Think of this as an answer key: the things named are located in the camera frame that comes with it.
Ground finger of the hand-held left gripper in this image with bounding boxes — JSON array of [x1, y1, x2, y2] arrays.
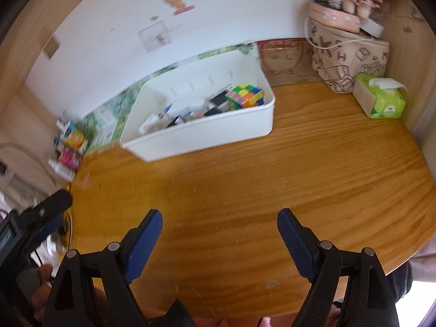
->
[[19, 190, 73, 227], [32, 215, 64, 244]]

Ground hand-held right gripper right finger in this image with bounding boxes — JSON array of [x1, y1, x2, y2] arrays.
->
[[277, 208, 399, 327]]

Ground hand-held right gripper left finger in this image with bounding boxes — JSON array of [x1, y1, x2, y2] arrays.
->
[[44, 209, 163, 327]]

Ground white storage bin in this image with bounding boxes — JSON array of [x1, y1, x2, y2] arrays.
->
[[120, 48, 276, 163]]

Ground colourful puzzle cube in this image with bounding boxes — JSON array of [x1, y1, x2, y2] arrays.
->
[[225, 83, 264, 109]]

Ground black power adapter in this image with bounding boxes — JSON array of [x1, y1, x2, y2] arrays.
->
[[206, 90, 231, 114]]

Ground person's left hand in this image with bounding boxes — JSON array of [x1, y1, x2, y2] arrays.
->
[[31, 264, 56, 312]]

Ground white plastic bottle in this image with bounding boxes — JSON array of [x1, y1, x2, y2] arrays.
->
[[48, 158, 75, 182]]

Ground pink snack packet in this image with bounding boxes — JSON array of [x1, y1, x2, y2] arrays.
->
[[56, 148, 83, 171]]

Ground colourful snack packets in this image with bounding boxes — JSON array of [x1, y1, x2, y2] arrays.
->
[[61, 123, 86, 151]]

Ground person's dark clothing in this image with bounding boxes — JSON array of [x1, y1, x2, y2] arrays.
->
[[145, 298, 196, 327]]

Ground white leaf print box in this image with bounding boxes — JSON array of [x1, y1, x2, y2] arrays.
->
[[92, 107, 118, 145]]

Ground green leaf print paper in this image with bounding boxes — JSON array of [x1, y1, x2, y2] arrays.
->
[[82, 41, 257, 150]]

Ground brown tape patch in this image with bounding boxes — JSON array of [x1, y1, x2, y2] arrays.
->
[[44, 38, 60, 61]]

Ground green tissue pack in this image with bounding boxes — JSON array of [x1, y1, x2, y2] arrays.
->
[[352, 74, 408, 119]]

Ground cardboard box with red drawing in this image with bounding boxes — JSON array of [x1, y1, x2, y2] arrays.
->
[[255, 37, 316, 87]]

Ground beige letter print bag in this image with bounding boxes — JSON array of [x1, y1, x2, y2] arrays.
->
[[311, 19, 390, 94]]

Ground white charger block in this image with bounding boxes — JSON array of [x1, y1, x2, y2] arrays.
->
[[359, 17, 384, 38]]

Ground pink case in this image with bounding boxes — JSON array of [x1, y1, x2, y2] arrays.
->
[[308, 0, 362, 34]]

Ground pink square wall sticker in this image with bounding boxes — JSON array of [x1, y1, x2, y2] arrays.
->
[[137, 20, 171, 54]]

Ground white cable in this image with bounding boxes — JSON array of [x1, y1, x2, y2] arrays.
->
[[304, 17, 379, 50]]

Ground yellow pony wall sticker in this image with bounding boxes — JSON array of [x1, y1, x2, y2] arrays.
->
[[165, 0, 196, 16]]

